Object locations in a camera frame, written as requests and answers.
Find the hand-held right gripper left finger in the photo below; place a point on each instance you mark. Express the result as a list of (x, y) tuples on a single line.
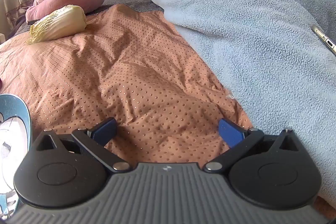
[(106, 130)]

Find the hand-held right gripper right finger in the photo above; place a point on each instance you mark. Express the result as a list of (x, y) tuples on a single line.
[(231, 133)]

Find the blue cartoon bear plate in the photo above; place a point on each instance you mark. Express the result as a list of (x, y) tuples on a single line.
[(10, 108)]

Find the orange dotted bed cover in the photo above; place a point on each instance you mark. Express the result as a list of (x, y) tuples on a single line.
[(118, 69)]

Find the light blue fleece blanket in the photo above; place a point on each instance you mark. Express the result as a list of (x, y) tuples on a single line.
[(249, 29)]

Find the napa cabbage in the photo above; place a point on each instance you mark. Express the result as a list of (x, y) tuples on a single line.
[(63, 22)]

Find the grey bed sheet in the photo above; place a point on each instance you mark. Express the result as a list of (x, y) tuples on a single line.
[(131, 2)]

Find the silver smartphone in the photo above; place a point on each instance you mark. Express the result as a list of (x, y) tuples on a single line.
[(325, 40)]

